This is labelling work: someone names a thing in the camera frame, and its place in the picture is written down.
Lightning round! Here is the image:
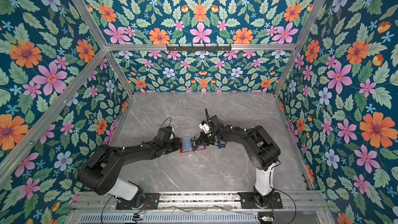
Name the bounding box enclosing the red leather card holder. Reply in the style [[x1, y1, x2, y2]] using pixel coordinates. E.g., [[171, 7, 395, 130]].
[[179, 135, 206, 153]]

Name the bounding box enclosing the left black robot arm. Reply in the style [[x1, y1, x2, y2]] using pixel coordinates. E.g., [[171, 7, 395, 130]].
[[76, 127, 180, 209]]

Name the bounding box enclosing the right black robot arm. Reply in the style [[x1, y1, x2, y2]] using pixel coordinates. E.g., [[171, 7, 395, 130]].
[[190, 110, 281, 208]]

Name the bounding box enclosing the blue card tray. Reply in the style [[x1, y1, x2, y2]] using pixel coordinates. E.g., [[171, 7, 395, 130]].
[[217, 140, 226, 149]]

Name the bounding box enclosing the black hook rack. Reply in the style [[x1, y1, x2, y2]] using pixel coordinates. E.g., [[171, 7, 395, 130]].
[[166, 44, 232, 52]]

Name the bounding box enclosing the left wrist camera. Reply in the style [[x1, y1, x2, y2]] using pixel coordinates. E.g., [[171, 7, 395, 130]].
[[159, 127, 175, 141]]

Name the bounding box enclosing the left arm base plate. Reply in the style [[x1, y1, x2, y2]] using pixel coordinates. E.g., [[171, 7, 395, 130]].
[[116, 193, 160, 210]]

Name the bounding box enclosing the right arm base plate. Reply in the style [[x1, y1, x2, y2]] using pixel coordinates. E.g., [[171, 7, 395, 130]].
[[238, 192, 283, 209]]

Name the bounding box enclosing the aluminium mounting rail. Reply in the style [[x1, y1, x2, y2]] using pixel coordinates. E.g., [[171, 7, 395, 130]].
[[70, 190, 329, 214]]

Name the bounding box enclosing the white vented cable duct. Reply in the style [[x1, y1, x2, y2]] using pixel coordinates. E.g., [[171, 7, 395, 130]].
[[78, 212, 260, 224]]

